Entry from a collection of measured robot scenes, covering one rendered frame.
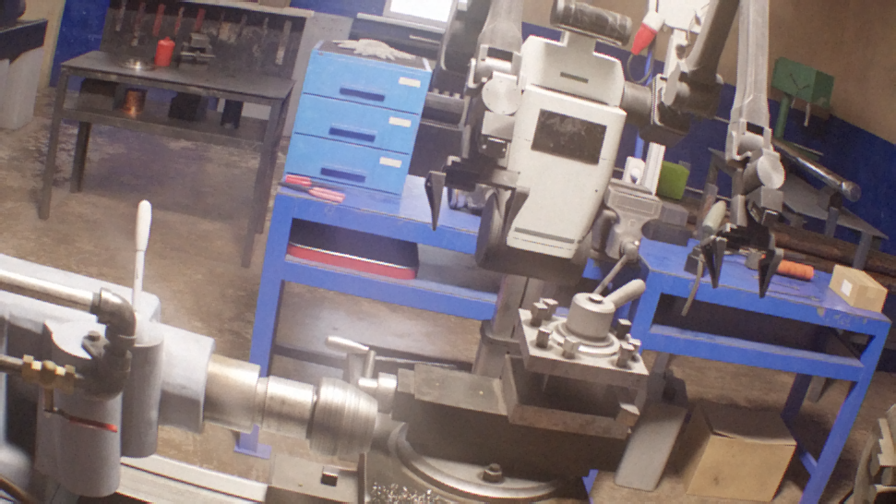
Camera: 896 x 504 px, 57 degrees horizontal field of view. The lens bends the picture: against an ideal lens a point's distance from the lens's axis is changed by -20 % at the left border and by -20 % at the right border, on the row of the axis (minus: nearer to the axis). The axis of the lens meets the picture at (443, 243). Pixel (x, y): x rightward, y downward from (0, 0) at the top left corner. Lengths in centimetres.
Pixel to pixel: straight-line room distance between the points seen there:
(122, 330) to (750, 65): 114
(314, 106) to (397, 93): 24
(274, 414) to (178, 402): 11
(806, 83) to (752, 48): 627
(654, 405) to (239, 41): 294
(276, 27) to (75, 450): 426
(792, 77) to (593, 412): 689
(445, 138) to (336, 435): 557
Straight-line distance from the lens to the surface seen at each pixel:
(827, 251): 479
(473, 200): 295
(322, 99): 290
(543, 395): 131
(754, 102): 162
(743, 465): 357
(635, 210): 273
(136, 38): 524
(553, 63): 199
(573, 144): 194
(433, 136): 652
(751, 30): 166
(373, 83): 289
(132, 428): 101
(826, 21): 901
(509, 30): 150
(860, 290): 339
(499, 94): 139
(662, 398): 337
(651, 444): 340
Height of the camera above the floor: 157
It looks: 16 degrees down
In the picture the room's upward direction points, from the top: 14 degrees clockwise
